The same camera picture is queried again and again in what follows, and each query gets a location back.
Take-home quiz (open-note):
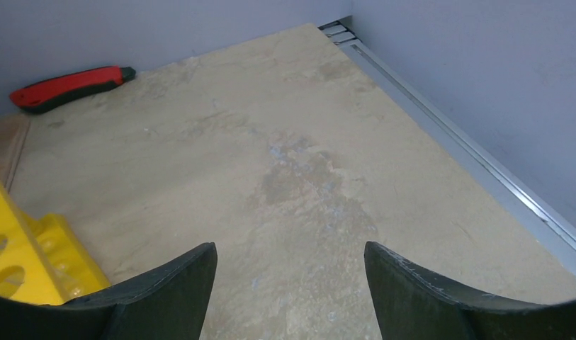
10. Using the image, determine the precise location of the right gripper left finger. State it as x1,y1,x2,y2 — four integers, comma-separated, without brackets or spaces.
0,242,218,339

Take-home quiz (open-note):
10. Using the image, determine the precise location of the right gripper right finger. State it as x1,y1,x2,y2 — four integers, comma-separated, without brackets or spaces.
364,242,576,339

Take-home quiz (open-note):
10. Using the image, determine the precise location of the yellow test tube rack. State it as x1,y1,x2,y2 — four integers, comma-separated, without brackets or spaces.
0,181,111,305

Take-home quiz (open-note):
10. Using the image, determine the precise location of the wooden board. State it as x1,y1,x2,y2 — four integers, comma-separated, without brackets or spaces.
0,113,30,191

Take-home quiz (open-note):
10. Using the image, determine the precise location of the red utility knife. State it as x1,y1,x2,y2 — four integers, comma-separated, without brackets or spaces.
9,66,137,115

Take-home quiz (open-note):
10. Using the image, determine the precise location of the aluminium frame rail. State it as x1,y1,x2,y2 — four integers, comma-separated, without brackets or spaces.
319,21,576,277

